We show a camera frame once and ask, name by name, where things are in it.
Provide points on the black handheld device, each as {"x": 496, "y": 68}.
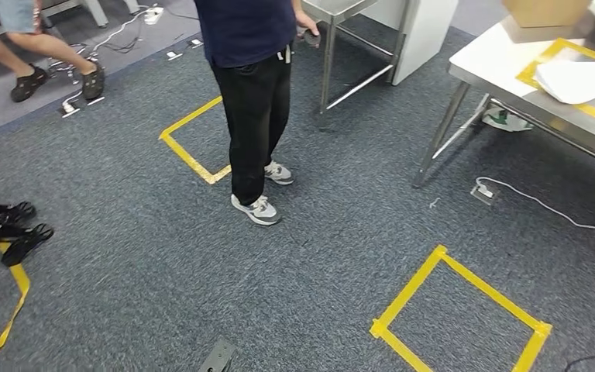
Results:
{"x": 312, "y": 38}

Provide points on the white plastic car part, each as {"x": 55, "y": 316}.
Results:
{"x": 580, "y": 82}

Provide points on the stainless steel workbench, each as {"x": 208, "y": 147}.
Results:
{"x": 482, "y": 56}
{"x": 328, "y": 6}

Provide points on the person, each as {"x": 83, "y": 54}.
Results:
{"x": 46, "y": 49}
{"x": 256, "y": 102}

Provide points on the white floor outlet plate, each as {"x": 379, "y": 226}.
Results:
{"x": 196, "y": 42}
{"x": 174, "y": 55}
{"x": 96, "y": 101}

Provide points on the metal floor outlet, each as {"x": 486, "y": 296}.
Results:
{"x": 484, "y": 195}

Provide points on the white green plastic bag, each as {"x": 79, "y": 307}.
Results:
{"x": 508, "y": 120}

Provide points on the white power strip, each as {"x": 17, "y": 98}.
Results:
{"x": 154, "y": 15}

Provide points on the floor outlet with white plug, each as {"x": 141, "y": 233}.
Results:
{"x": 69, "y": 108}

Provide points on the white furniture legs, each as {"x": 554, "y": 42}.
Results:
{"x": 97, "y": 13}

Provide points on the small yellow table tape rectangle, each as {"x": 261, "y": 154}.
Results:
{"x": 546, "y": 53}

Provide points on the black humanoid robot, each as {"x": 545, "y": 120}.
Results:
{"x": 20, "y": 246}

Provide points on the crooked yellow floor tape square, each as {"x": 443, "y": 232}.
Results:
{"x": 23, "y": 285}

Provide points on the open brown cardboard box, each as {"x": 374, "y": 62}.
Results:
{"x": 544, "y": 13}

